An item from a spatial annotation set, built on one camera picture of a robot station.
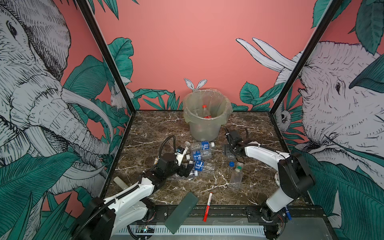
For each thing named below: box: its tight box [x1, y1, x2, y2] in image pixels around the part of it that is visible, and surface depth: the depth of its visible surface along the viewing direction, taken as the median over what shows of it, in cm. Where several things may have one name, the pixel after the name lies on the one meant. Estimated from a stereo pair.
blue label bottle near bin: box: [190, 141, 215, 151], surface depth 97 cm
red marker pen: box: [203, 192, 213, 222], surface depth 76 cm
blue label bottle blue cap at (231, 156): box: [226, 150, 236, 168], surface depth 92 cm
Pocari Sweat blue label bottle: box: [191, 150, 213, 162], surface depth 92 cm
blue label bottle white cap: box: [194, 160, 216, 174], surface depth 87 cm
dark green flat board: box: [164, 192, 199, 234], surface depth 75 cm
